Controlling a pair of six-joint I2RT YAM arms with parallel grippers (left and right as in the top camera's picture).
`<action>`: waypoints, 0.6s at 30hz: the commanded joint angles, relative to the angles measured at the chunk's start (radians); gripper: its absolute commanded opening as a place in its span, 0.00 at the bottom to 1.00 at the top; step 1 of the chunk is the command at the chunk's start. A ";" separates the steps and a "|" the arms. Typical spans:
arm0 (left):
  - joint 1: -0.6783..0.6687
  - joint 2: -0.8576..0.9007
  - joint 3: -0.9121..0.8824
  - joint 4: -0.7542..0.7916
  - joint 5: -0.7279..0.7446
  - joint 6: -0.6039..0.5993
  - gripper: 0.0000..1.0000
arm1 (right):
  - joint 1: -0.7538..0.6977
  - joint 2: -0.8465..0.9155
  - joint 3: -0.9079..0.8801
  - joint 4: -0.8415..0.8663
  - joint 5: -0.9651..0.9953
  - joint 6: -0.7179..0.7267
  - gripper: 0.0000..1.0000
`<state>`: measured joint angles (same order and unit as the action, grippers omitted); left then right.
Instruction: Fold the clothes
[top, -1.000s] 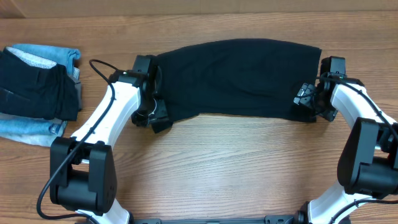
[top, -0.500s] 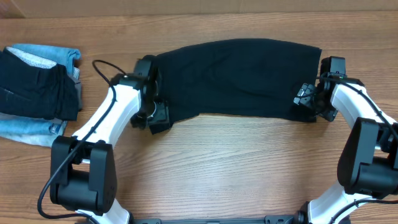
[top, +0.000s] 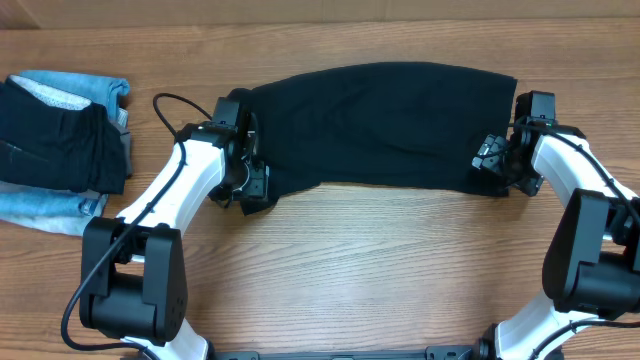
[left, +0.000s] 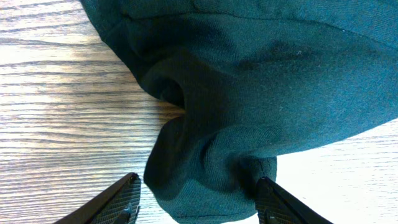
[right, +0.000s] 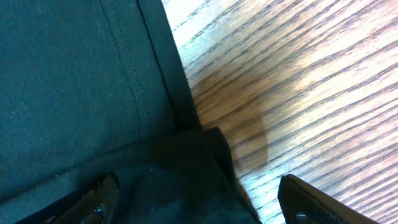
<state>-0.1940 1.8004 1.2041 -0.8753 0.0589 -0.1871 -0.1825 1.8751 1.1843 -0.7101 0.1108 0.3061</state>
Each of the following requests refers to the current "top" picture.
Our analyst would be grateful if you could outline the folded blue jeans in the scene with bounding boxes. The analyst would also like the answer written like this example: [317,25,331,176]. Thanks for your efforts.
[1,182,109,236]

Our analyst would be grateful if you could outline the folded black garment on stack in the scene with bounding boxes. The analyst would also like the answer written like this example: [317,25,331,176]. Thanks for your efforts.
[1,79,127,194]

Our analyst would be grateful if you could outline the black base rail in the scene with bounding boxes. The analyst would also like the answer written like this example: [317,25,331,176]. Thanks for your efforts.
[210,345,474,360]

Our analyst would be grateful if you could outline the black t-shirt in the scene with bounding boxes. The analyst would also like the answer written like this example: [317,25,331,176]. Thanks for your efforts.
[229,62,517,215]

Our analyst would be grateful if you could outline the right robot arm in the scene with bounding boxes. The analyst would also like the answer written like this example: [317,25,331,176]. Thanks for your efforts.
[464,125,639,359]

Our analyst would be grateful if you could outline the folded light blue garment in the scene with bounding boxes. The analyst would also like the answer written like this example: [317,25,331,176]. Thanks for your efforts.
[20,70,130,121]

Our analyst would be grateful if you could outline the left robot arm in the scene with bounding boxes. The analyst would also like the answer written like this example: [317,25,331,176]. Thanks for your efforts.
[77,120,258,359]

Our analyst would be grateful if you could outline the grey folded garment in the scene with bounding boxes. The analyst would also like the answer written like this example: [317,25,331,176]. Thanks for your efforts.
[112,122,133,177]

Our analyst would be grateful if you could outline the white mesh garment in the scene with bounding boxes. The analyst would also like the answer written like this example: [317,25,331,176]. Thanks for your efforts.
[9,75,92,110]

